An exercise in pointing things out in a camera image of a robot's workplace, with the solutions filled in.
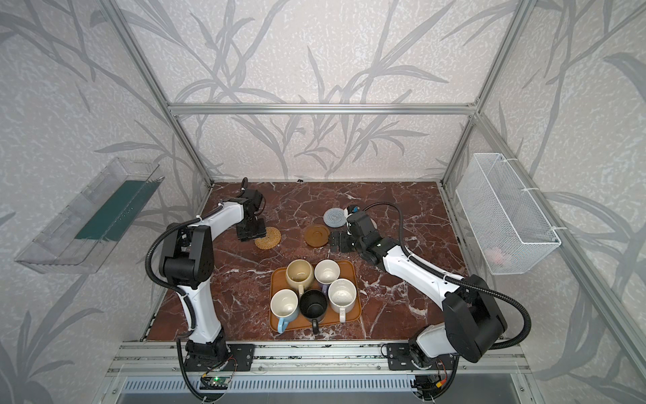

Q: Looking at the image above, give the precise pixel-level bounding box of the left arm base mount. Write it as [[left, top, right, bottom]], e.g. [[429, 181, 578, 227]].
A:
[[184, 343, 255, 373]]

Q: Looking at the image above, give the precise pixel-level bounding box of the white speckled mug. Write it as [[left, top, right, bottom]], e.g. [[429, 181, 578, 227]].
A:
[[328, 279, 358, 323]]

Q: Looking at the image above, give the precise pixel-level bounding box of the beige ceramic mug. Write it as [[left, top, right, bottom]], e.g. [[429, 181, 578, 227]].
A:
[[285, 259, 314, 296]]

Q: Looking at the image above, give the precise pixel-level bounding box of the clear plastic wall bin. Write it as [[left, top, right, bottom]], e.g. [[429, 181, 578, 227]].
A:
[[15, 158, 165, 274]]

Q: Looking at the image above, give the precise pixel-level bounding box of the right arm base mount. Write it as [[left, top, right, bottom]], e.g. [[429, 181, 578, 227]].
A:
[[381, 343, 459, 371]]

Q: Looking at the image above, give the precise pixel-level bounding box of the brown wooden saucer coaster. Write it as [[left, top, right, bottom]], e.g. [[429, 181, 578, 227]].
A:
[[304, 224, 331, 248]]

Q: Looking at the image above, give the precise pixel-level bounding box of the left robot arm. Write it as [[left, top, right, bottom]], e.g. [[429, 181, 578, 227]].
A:
[[144, 187, 267, 356]]

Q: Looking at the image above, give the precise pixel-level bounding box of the orange serving tray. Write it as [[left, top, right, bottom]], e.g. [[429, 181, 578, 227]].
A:
[[269, 260, 361, 334]]

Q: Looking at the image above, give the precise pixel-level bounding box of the aluminium front rail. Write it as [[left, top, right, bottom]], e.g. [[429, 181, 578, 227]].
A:
[[105, 339, 531, 377]]

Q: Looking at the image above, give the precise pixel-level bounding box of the purple ceramic mug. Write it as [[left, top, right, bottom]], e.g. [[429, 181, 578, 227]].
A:
[[314, 259, 341, 293]]

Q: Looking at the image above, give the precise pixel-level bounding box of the black ceramic mug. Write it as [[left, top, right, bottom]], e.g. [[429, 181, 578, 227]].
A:
[[299, 290, 328, 335]]

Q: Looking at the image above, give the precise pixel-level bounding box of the light blue mug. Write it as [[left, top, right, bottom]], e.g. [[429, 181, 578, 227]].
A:
[[270, 289, 300, 333]]

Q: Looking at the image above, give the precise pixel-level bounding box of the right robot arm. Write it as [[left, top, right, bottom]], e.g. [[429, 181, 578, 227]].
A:
[[340, 205, 532, 369]]

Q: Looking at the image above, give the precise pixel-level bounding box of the woven straw coaster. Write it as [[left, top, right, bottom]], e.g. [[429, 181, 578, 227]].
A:
[[254, 227, 282, 250]]

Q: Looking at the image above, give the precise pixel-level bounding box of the white wire mesh basket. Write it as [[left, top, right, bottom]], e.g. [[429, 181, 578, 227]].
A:
[[456, 153, 561, 275]]

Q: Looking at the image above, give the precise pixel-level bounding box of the grey woven coaster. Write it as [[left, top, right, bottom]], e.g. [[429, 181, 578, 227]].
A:
[[323, 208, 348, 228]]

